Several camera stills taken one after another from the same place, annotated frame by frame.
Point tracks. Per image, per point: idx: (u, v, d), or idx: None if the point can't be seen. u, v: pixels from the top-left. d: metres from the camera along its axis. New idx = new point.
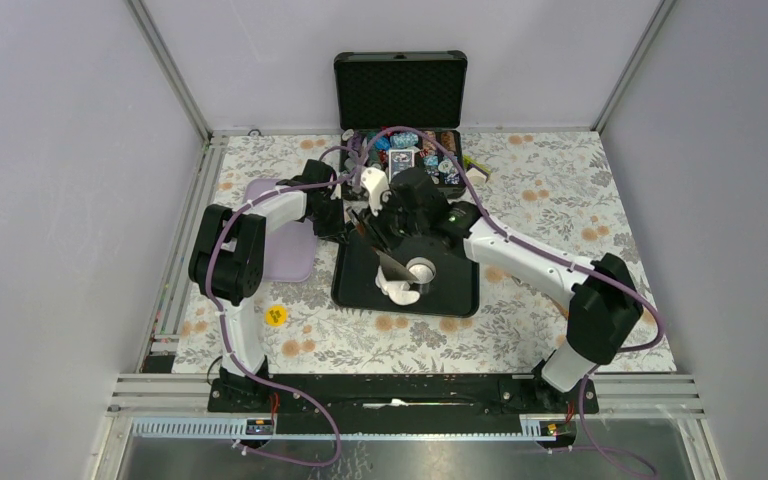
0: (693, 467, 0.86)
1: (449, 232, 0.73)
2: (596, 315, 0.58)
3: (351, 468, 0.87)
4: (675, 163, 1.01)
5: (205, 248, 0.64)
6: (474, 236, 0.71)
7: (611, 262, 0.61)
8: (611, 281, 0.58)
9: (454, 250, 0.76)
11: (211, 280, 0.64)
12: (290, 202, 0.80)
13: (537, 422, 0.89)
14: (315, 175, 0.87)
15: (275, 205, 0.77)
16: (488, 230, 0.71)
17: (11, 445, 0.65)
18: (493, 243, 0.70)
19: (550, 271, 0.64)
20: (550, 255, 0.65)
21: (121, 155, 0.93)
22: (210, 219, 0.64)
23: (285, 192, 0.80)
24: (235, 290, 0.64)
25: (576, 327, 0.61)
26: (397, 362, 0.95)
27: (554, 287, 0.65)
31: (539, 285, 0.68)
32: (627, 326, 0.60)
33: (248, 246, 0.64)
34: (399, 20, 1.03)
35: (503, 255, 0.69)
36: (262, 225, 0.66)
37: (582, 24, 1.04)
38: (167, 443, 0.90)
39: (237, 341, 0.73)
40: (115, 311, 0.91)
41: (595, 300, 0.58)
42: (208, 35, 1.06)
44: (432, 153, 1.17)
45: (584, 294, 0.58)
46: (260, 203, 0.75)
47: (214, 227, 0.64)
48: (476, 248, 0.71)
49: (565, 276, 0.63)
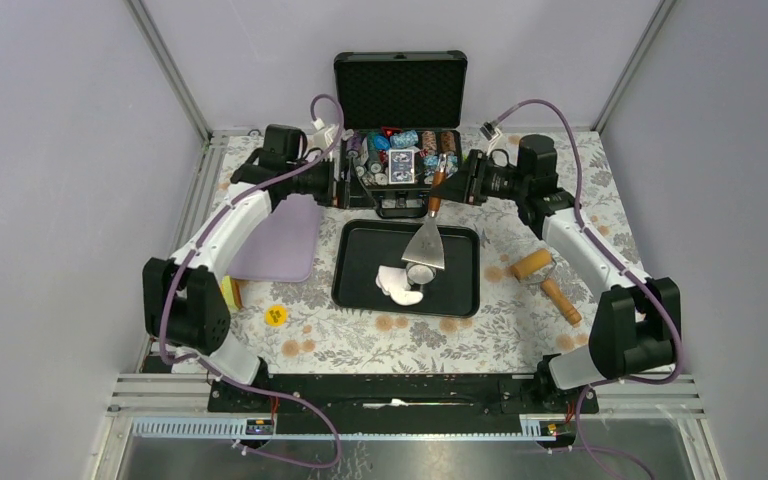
0: (693, 467, 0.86)
1: (539, 208, 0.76)
2: (618, 320, 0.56)
3: (351, 468, 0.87)
4: (675, 164, 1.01)
5: (157, 310, 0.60)
6: (557, 217, 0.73)
7: (667, 287, 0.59)
8: (653, 301, 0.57)
9: (534, 227, 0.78)
11: (173, 338, 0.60)
12: (246, 209, 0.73)
13: (537, 422, 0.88)
14: (278, 146, 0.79)
15: (226, 233, 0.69)
16: (570, 218, 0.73)
17: (11, 445, 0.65)
18: (567, 228, 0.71)
19: (603, 268, 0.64)
20: (610, 255, 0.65)
21: (120, 154, 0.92)
22: (152, 277, 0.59)
23: (237, 203, 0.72)
24: (200, 342, 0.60)
25: (597, 326, 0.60)
26: (397, 362, 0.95)
27: (599, 287, 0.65)
31: (589, 281, 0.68)
32: (649, 355, 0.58)
33: (198, 303, 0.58)
34: (398, 20, 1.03)
35: (571, 240, 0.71)
36: (208, 277, 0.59)
37: (583, 24, 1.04)
38: (167, 443, 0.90)
39: (224, 369, 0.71)
40: (114, 311, 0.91)
41: (627, 305, 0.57)
42: (207, 35, 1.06)
44: (432, 153, 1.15)
45: (620, 294, 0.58)
46: (207, 237, 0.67)
47: (159, 285, 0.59)
48: (551, 226, 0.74)
49: (612, 275, 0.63)
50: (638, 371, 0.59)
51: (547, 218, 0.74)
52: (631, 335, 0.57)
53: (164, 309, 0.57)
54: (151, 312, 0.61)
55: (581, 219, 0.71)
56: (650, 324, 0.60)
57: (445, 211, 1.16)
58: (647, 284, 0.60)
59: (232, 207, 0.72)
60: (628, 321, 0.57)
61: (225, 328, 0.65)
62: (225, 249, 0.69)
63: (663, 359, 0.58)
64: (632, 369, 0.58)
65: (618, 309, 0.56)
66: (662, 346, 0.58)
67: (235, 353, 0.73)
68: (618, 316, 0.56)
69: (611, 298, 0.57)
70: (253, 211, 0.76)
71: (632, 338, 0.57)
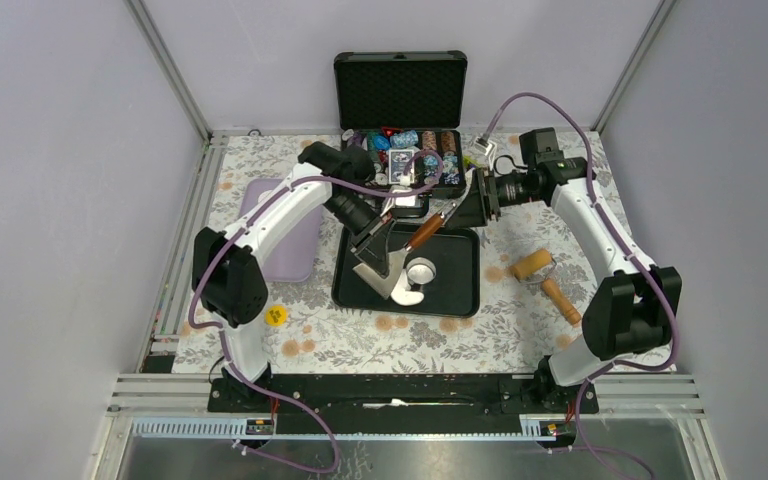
0: (693, 467, 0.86)
1: (551, 171, 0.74)
2: (615, 304, 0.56)
3: (351, 468, 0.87)
4: (674, 163, 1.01)
5: (199, 273, 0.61)
6: (569, 187, 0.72)
7: (669, 275, 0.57)
8: (655, 289, 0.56)
9: (544, 192, 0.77)
11: (210, 302, 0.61)
12: (305, 194, 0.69)
13: (537, 422, 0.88)
14: (356, 158, 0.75)
15: (278, 217, 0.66)
16: (582, 190, 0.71)
17: (10, 446, 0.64)
18: (577, 201, 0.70)
19: (608, 251, 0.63)
20: (618, 237, 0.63)
21: (121, 154, 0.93)
22: (200, 244, 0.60)
23: (297, 186, 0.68)
24: (230, 311, 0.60)
25: (595, 305, 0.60)
26: (397, 362, 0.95)
27: (601, 267, 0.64)
31: (591, 255, 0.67)
32: (639, 338, 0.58)
33: (237, 278, 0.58)
34: (398, 20, 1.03)
35: (580, 214, 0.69)
36: (250, 258, 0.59)
37: (583, 24, 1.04)
38: (167, 443, 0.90)
39: (236, 353, 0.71)
40: (114, 312, 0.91)
41: (627, 293, 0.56)
42: (207, 35, 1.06)
44: (432, 153, 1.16)
45: (621, 282, 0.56)
46: (259, 218, 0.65)
47: (204, 254, 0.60)
48: (563, 197, 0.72)
49: (617, 260, 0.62)
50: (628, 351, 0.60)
51: (558, 187, 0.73)
52: (627, 319, 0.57)
53: (204, 276, 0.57)
54: (196, 275, 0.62)
55: (594, 193, 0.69)
56: (646, 307, 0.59)
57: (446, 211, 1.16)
58: (651, 271, 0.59)
59: (290, 190, 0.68)
60: (625, 307, 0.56)
61: (260, 305, 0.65)
62: (277, 227, 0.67)
63: (652, 343, 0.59)
64: (621, 350, 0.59)
65: (618, 295, 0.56)
66: (654, 330, 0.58)
67: (251, 340, 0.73)
68: (615, 301, 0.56)
69: (612, 284, 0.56)
70: (316, 196, 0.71)
71: (627, 321, 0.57)
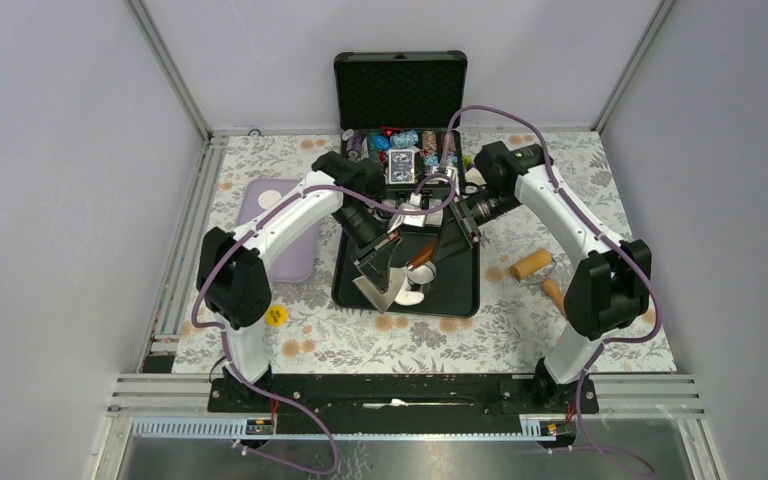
0: (693, 467, 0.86)
1: (510, 162, 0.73)
2: (594, 284, 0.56)
3: (351, 469, 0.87)
4: (674, 163, 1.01)
5: (205, 273, 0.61)
6: (530, 176, 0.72)
7: (639, 248, 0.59)
8: (628, 261, 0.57)
9: (508, 184, 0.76)
11: (213, 302, 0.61)
12: (316, 202, 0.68)
13: (537, 422, 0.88)
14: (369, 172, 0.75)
15: (289, 222, 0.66)
16: (543, 177, 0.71)
17: (10, 446, 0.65)
18: (541, 189, 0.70)
19: (579, 233, 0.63)
20: (585, 218, 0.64)
21: (121, 155, 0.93)
22: (208, 244, 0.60)
23: (309, 193, 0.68)
24: (233, 313, 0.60)
25: (574, 288, 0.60)
26: (397, 362, 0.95)
27: (573, 249, 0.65)
31: (563, 241, 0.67)
32: (620, 312, 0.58)
33: (243, 280, 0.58)
34: (398, 20, 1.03)
35: (546, 201, 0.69)
36: (258, 261, 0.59)
37: (584, 24, 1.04)
38: (167, 444, 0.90)
39: (238, 353, 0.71)
40: (113, 312, 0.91)
41: (603, 271, 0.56)
42: (208, 36, 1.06)
44: (432, 153, 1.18)
45: (595, 261, 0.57)
46: (269, 221, 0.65)
47: (211, 254, 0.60)
48: (526, 188, 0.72)
49: (588, 241, 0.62)
50: (612, 327, 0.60)
51: (520, 177, 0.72)
52: (606, 296, 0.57)
53: (210, 276, 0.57)
54: (201, 274, 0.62)
55: (554, 180, 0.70)
56: (621, 281, 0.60)
57: None
58: (622, 246, 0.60)
59: (303, 196, 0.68)
60: (604, 285, 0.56)
61: (263, 308, 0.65)
62: (286, 233, 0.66)
63: (632, 314, 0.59)
64: (606, 327, 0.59)
65: (595, 276, 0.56)
66: (633, 301, 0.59)
67: (254, 342, 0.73)
68: (594, 281, 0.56)
69: (587, 264, 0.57)
70: (327, 204, 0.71)
71: (608, 297, 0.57)
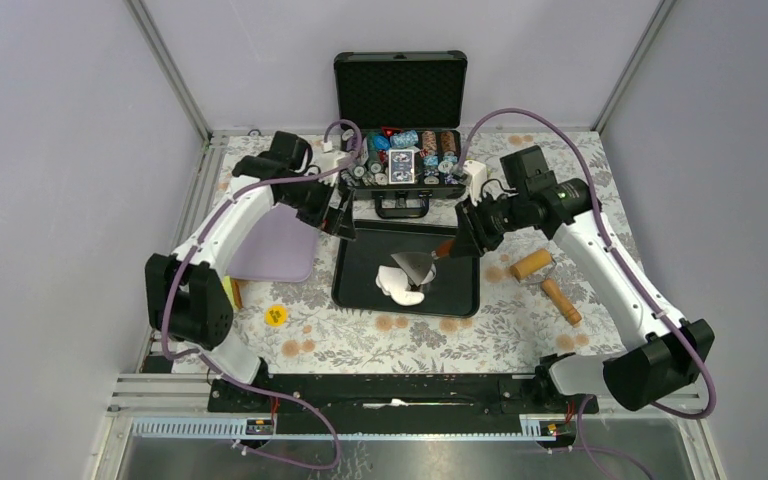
0: (693, 468, 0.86)
1: (551, 204, 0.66)
2: (651, 371, 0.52)
3: (351, 468, 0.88)
4: (674, 163, 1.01)
5: (160, 304, 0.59)
6: (577, 226, 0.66)
7: (700, 330, 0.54)
8: (688, 349, 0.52)
9: (543, 223, 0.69)
11: (178, 332, 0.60)
12: (248, 204, 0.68)
13: (537, 422, 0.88)
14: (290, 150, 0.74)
15: (227, 228, 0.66)
16: (592, 230, 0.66)
17: (9, 446, 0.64)
18: (590, 244, 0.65)
19: (634, 308, 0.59)
20: (642, 291, 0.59)
21: (121, 155, 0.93)
22: (153, 273, 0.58)
23: (240, 195, 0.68)
24: (205, 335, 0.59)
25: (621, 362, 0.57)
26: (397, 362, 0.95)
27: (625, 321, 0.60)
31: (611, 306, 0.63)
32: (667, 391, 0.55)
33: (200, 299, 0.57)
34: (398, 20, 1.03)
35: (594, 260, 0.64)
36: (208, 274, 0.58)
37: (584, 24, 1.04)
38: (168, 443, 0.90)
39: (225, 366, 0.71)
40: (114, 312, 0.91)
41: (663, 359, 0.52)
42: (208, 36, 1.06)
44: (432, 153, 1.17)
45: (655, 346, 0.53)
46: (209, 233, 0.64)
47: (160, 282, 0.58)
48: (571, 239, 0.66)
49: (645, 319, 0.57)
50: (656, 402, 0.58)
51: (565, 225, 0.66)
52: (658, 380, 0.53)
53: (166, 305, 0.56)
54: (155, 308, 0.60)
55: (606, 235, 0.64)
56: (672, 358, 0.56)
57: (448, 211, 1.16)
58: (681, 328, 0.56)
59: (233, 201, 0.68)
60: (660, 372, 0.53)
61: (228, 323, 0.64)
62: (228, 241, 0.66)
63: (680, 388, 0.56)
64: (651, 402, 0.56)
65: (653, 363, 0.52)
66: (683, 378, 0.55)
67: (232, 353, 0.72)
68: (651, 368, 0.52)
69: (646, 351, 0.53)
70: (259, 205, 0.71)
71: (660, 382, 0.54)
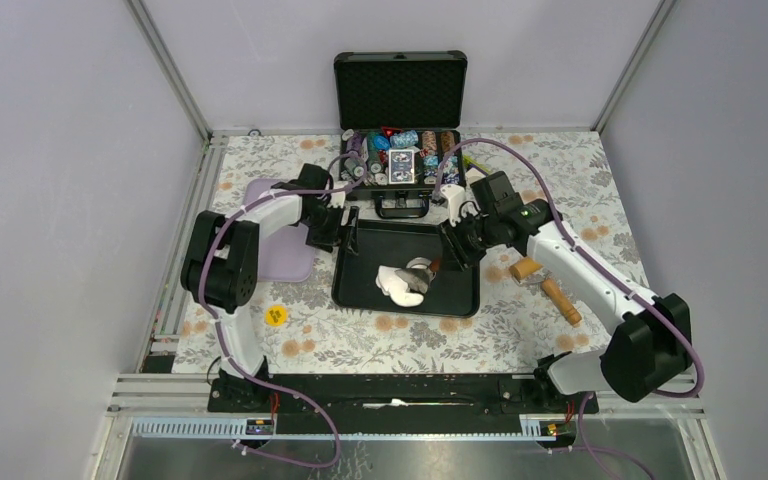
0: (693, 467, 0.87)
1: (518, 223, 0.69)
2: (637, 350, 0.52)
3: (351, 468, 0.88)
4: (674, 163, 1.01)
5: (198, 255, 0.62)
6: (542, 234, 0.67)
7: (675, 304, 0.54)
8: (668, 325, 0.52)
9: (516, 243, 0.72)
11: (205, 289, 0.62)
12: (286, 203, 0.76)
13: (537, 422, 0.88)
14: (311, 180, 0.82)
15: (269, 212, 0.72)
16: (556, 234, 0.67)
17: (9, 446, 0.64)
18: (556, 247, 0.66)
19: (607, 293, 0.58)
20: (611, 276, 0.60)
21: (121, 154, 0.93)
22: (202, 226, 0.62)
23: (281, 196, 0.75)
24: (232, 296, 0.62)
25: (611, 351, 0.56)
26: (397, 362, 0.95)
27: (603, 310, 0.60)
31: (589, 302, 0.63)
32: (664, 373, 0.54)
33: (241, 253, 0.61)
34: (397, 20, 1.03)
35: (563, 261, 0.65)
36: (253, 231, 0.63)
37: (584, 24, 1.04)
38: (167, 443, 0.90)
39: (234, 349, 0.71)
40: (114, 312, 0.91)
41: (645, 336, 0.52)
42: (208, 36, 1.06)
44: (433, 153, 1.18)
45: (634, 325, 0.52)
46: (253, 209, 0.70)
47: (207, 234, 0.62)
48: (539, 248, 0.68)
49: (619, 301, 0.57)
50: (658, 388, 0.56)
51: (532, 238, 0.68)
52: (647, 361, 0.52)
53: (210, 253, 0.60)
54: (191, 257, 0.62)
55: (570, 237, 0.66)
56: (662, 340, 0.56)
57: (447, 212, 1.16)
58: (656, 305, 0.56)
59: (274, 198, 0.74)
60: (646, 351, 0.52)
61: (249, 294, 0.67)
62: (263, 229, 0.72)
63: (677, 371, 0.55)
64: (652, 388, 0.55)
65: (636, 342, 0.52)
66: (675, 359, 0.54)
67: (246, 332, 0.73)
68: (635, 347, 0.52)
69: (626, 332, 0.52)
70: (290, 208, 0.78)
71: (650, 364, 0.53)
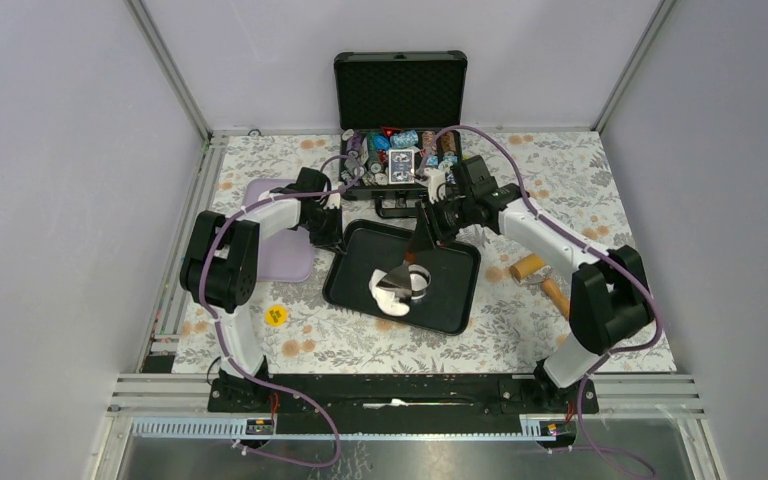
0: (693, 467, 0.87)
1: (491, 203, 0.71)
2: (592, 294, 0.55)
3: (351, 468, 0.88)
4: (674, 163, 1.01)
5: (198, 255, 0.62)
6: (510, 209, 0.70)
7: (628, 255, 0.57)
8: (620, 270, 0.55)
9: (490, 224, 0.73)
11: (206, 288, 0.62)
12: (285, 205, 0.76)
13: (537, 422, 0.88)
14: (309, 181, 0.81)
15: (269, 212, 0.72)
16: (522, 208, 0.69)
17: (9, 446, 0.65)
18: (522, 219, 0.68)
19: (566, 250, 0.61)
20: (568, 235, 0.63)
21: (121, 155, 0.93)
22: (202, 225, 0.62)
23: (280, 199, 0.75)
24: (230, 295, 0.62)
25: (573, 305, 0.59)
26: (397, 362, 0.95)
27: (564, 267, 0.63)
31: (555, 264, 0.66)
32: (627, 323, 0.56)
33: (239, 252, 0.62)
34: (397, 20, 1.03)
35: (529, 230, 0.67)
36: (253, 230, 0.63)
37: (584, 25, 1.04)
38: (167, 443, 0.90)
39: (234, 347, 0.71)
40: (114, 311, 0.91)
41: (598, 279, 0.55)
42: (208, 36, 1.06)
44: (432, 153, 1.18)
45: (587, 271, 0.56)
46: (254, 210, 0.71)
47: (207, 233, 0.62)
48: (507, 223, 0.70)
49: (576, 256, 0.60)
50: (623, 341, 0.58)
51: (501, 214, 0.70)
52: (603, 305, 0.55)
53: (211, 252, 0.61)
54: (192, 257, 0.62)
55: (533, 207, 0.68)
56: (621, 292, 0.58)
57: None
58: (610, 256, 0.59)
59: (273, 200, 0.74)
60: (601, 295, 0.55)
61: (248, 293, 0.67)
62: (264, 228, 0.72)
63: (639, 321, 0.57)
64: (616, 340, 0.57)
65: (590, 287, 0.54)
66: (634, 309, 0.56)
67: (246, 331, 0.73)
68: (590, 292, 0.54)
69: (581, 278, 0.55)
70: (288, 211, 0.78)
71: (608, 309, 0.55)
